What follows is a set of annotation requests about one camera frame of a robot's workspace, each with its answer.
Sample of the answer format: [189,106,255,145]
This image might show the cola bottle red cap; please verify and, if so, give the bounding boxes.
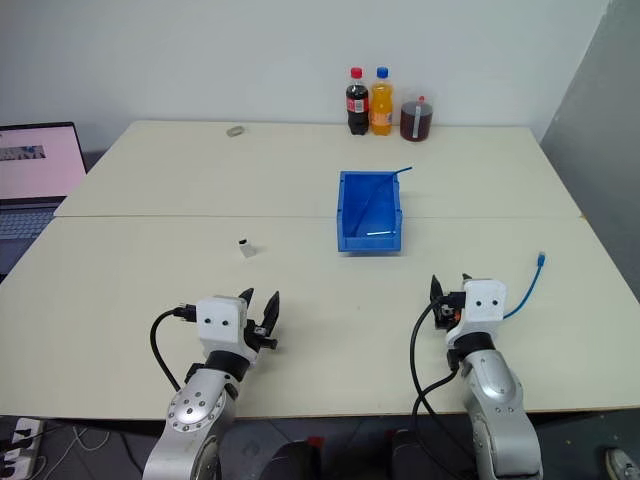
[344,66,372,137]

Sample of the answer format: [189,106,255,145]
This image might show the orange soda bottle blue cap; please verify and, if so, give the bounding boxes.
[369,65,395,137]

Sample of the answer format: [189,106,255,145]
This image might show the dark rounded shape red spot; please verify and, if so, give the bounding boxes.
[258,436,327,480]

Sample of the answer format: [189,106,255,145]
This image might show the blue cable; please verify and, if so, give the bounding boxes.
[502,252,548,321]

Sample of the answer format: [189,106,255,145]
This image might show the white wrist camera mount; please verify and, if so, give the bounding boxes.
[195,296,248,359]
[445,279,508,349]

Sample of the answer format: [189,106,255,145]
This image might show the white power strip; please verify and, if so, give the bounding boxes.
[0,416,45,480]

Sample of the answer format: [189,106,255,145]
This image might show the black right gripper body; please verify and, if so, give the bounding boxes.
[431,291,468,332]

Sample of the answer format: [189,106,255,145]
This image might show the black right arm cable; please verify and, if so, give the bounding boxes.
[409,296,462,480]

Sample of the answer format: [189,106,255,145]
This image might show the thin blue strap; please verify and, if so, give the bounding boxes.
[349,165,415,236]

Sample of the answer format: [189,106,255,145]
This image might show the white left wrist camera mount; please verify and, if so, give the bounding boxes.
[195,296,248,359]

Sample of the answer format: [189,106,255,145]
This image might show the clear jar dark red liquid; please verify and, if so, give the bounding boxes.
[399,88,436,143]

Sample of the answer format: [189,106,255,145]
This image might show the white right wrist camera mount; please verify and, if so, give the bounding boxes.
[445,279,508,349]

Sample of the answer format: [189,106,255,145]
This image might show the grey partition panel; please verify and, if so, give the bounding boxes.
[538,0,640,307]

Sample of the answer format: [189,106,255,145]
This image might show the grey open laptop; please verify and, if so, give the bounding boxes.
[0,121,89,282]

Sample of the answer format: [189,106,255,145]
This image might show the grey shoe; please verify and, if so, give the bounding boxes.
[604,447,640,480]

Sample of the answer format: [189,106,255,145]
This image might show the thin white floor cable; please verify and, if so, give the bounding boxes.
[47,422,144,474]

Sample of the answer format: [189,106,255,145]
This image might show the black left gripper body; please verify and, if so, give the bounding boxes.
[242,318,279,352]

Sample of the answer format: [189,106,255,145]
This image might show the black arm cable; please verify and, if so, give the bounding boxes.
[150,301,199,392]
[409,296,462,480]

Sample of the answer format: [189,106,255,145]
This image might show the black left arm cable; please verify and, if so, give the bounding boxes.
[150,301,199,392]

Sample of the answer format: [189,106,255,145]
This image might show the blue plastic storage bin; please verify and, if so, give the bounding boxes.
[335,170,405,255]

